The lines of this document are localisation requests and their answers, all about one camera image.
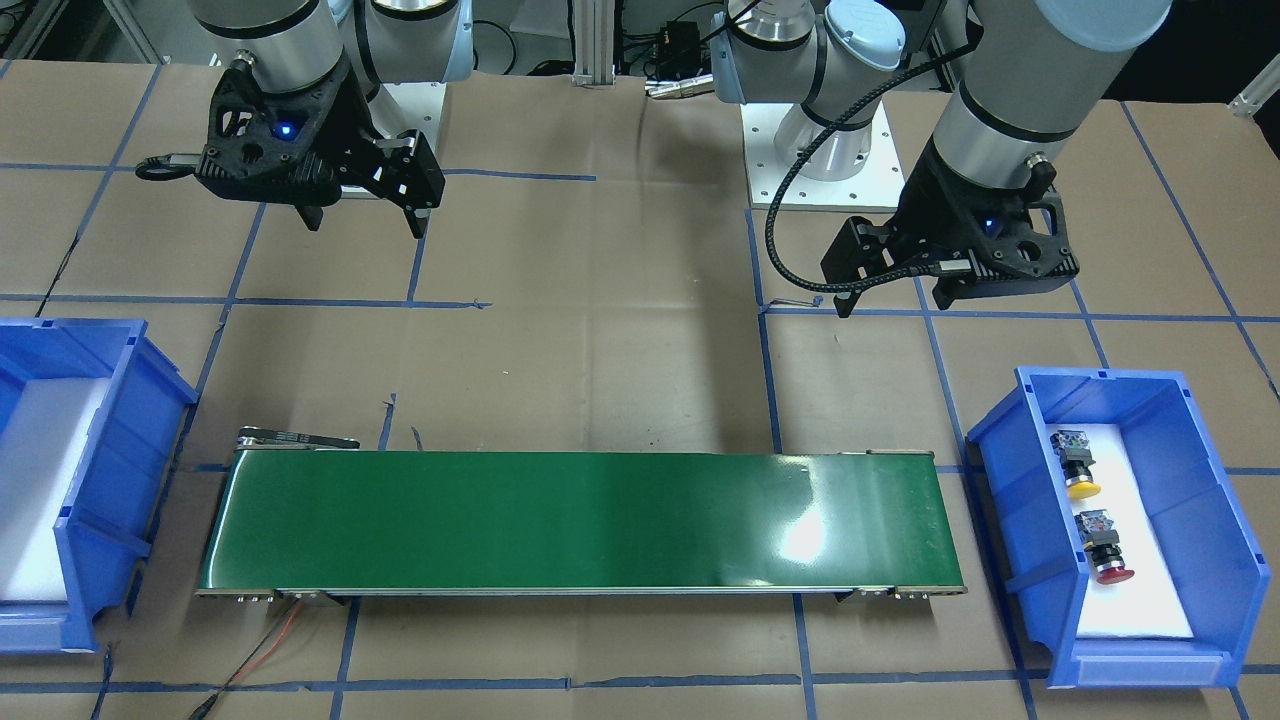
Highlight red black conveyor wires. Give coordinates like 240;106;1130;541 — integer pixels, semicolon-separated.
189;598;311;719

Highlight red push button switch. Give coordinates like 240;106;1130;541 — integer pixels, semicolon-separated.
1074;509;1137;585

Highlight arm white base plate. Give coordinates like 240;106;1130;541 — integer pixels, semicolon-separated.
360;82;447;201
741;102;904;213

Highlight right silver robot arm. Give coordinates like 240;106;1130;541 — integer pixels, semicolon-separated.
189;1;474;237

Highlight yellow push button switch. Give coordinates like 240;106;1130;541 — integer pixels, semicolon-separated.
1050;429;1102;501

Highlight aluminium frame post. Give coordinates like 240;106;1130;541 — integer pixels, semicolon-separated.
568;1;621;87

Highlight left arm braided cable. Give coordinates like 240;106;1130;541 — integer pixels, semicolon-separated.
765;45;977;313

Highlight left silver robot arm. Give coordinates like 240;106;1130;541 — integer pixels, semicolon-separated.
708;1;1171;316

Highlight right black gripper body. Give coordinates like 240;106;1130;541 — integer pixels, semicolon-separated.
195;50;445;213

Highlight white foam pad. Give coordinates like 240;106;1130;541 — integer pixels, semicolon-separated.
1048;423;1192;639
1;378;110;603

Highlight black power adapter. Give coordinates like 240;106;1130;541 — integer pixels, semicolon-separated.
644;20;705;81

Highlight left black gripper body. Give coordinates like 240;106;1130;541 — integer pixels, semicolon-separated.
822;143;1080;293

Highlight green conveyor belt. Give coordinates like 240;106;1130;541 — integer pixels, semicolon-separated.
196;447;966;597

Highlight blue plastic bin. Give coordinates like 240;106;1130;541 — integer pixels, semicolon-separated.
968;366;1271;688
1;318;196;655

